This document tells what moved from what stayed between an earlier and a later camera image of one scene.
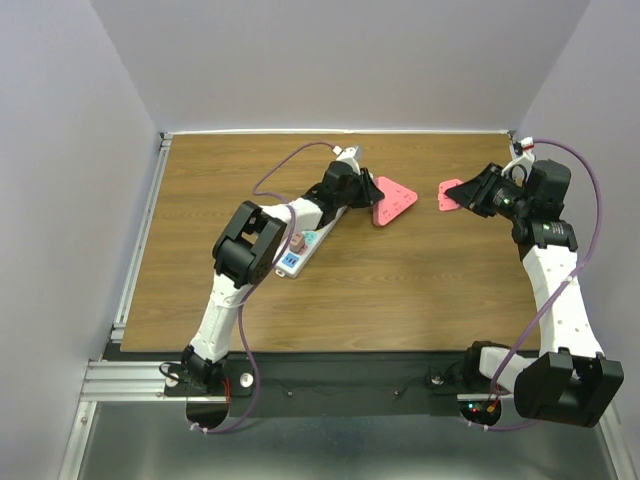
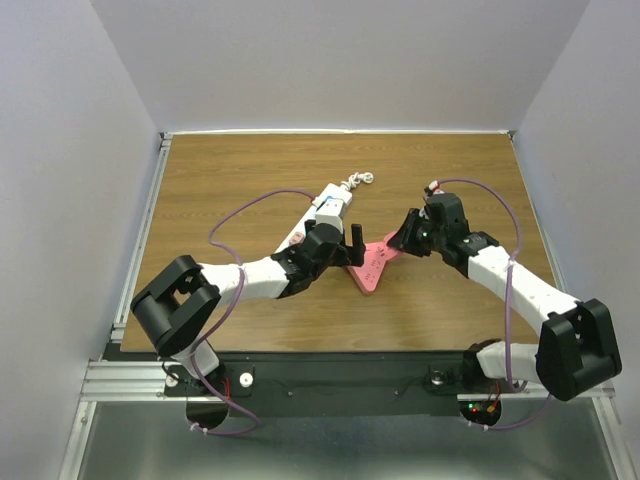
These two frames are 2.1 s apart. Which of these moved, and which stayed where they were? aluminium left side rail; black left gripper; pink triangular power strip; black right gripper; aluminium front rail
Moved: pink triangular power strip; black left gripper; black right gripper
Stayed: aluminium front rail; aluminium left side rail
